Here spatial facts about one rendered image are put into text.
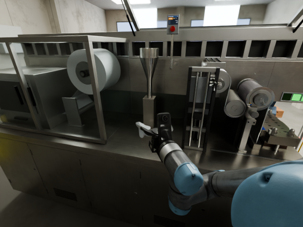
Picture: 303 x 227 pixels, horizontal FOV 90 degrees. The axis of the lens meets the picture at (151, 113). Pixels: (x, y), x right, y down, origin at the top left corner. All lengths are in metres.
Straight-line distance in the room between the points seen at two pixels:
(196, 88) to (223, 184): 0.57
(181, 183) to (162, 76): 1.08
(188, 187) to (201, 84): 0.63
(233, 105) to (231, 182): 0.71
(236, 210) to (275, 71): 1.32
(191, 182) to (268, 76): 1.17
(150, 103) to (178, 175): 0.83
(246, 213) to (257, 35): 1.29
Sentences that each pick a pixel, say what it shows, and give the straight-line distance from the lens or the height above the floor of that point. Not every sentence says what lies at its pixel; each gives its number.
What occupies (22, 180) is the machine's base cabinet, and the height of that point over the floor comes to 0.31.
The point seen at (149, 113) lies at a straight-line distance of 1.23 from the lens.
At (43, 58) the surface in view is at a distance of 1.22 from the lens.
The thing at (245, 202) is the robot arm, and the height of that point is 1.41.
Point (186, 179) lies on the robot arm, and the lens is 0.43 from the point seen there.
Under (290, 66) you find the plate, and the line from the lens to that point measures 1.50.
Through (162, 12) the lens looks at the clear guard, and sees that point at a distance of 1.28.
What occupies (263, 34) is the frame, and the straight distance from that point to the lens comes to 1.42.
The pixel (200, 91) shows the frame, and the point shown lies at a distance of 0.95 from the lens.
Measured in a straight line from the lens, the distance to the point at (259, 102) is 1.12.
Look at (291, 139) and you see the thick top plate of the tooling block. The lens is 1.27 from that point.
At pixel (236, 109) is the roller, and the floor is 1.17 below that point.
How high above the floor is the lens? 1.55
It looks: 24 degrees down
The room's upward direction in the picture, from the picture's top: straight up
